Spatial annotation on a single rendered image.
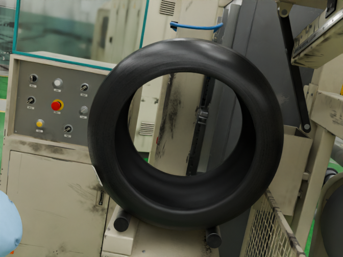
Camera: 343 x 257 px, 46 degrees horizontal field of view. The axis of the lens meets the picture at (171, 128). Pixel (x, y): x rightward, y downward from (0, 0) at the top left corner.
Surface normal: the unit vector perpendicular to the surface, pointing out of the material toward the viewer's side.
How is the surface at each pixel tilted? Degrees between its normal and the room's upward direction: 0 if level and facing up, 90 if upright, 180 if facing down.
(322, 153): 90
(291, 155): 90
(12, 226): 52
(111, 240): 90
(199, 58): 79
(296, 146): 90
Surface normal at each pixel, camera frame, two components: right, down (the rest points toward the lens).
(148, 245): 0.18, -0.96
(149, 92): 0.34, 0.27
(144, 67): -0.11, 0.05
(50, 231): 0.00, 0.24
